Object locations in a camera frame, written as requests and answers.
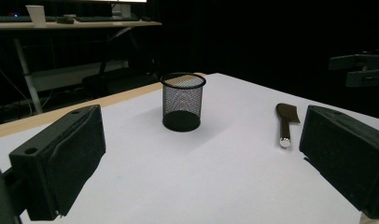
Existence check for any black mesh pen holder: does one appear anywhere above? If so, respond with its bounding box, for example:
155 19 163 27
160 72 207 133

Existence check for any small black desk device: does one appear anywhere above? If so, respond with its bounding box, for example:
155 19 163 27
55 16 76 25

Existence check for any white table mat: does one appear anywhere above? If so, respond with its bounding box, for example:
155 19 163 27
0 73 379 224

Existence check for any computer monitor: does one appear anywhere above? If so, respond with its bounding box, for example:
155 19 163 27
62 0 148 19

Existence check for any black folding chair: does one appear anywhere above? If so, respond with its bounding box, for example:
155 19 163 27
81 26 162 96

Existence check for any dark spatula with metal handle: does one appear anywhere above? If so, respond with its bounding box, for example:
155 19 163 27
274 103 302 148

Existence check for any white paper cup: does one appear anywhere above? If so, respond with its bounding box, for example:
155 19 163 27
25 5 48 29

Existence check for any light wooden desk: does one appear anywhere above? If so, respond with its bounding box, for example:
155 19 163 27
0 20 163 115

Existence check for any black keyboard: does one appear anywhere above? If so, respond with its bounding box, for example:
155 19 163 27
0 15 34 23
75 15 139 22

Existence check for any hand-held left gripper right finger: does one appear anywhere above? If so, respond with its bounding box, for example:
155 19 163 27
299 105 379 220

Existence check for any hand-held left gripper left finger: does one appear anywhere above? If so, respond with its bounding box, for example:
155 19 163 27
8 105 106 221

